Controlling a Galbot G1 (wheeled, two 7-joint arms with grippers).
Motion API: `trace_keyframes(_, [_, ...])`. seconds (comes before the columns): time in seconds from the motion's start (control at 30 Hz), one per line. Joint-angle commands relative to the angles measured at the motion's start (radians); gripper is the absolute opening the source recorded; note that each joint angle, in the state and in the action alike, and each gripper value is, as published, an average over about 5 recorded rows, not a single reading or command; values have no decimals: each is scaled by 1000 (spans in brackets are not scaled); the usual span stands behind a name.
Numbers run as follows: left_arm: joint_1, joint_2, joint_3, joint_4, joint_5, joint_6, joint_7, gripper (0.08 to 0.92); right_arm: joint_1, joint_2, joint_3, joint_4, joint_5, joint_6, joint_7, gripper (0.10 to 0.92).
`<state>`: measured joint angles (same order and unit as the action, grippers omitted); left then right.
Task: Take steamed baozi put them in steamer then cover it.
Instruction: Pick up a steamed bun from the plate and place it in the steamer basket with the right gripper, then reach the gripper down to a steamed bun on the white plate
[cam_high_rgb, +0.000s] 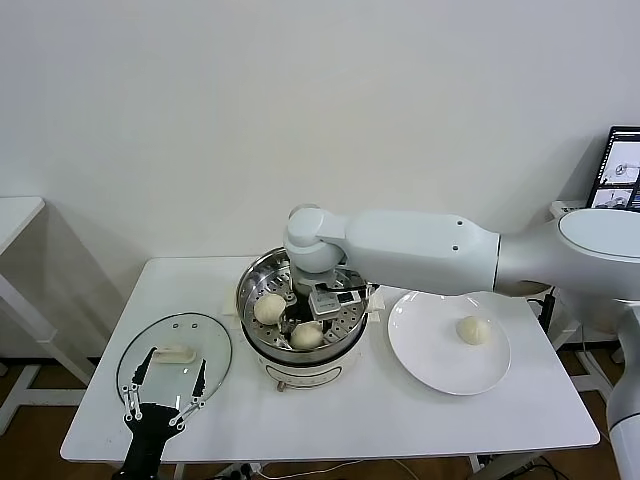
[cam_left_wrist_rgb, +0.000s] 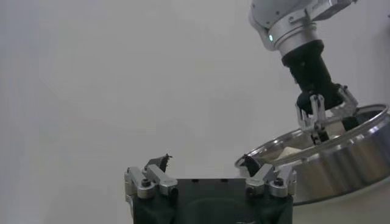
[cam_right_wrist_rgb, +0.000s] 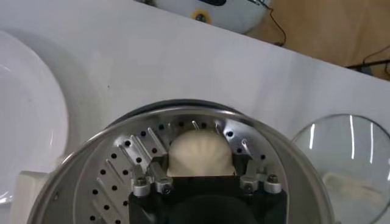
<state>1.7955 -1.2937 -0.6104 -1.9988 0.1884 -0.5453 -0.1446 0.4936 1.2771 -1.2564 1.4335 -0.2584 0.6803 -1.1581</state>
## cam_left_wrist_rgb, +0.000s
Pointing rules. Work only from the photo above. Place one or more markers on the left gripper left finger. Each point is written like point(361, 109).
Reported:
point(158, 179)

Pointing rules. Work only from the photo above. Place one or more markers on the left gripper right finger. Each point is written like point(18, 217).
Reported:
point(265, 179)

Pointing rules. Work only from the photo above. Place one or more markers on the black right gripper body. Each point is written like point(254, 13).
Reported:
point(310, 73)

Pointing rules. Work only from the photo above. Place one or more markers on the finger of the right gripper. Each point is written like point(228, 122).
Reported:
point(317, 118)
point(348, 105)

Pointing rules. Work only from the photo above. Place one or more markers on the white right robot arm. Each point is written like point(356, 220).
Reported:
point(274, 12)

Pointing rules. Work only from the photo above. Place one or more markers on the stainless steel steamer basket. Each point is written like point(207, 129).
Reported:
point(335, 170)

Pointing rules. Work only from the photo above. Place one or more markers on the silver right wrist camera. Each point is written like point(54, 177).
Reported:
point(329, 7)

